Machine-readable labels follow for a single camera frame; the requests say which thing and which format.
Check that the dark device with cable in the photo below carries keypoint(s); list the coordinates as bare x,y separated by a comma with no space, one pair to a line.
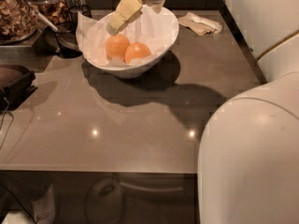
16,85

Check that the white ceramic bowl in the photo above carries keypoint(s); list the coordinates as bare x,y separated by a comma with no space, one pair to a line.
162,38

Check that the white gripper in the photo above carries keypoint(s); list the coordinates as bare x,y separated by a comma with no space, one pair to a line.
126,10

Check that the large glass snack jar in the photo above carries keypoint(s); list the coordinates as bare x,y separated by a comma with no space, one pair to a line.
17,21

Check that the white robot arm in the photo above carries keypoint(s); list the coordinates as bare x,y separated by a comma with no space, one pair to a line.
248,164

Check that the small glass snack jar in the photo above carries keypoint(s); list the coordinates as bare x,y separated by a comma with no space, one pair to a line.
55,11

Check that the orange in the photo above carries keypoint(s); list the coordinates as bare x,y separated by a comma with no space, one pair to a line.
116,46
136,50

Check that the white paper bowl liner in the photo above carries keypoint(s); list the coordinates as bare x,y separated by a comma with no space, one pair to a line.
92,39

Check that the crumpled paper napkin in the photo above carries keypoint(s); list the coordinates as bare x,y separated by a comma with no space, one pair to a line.
200,25

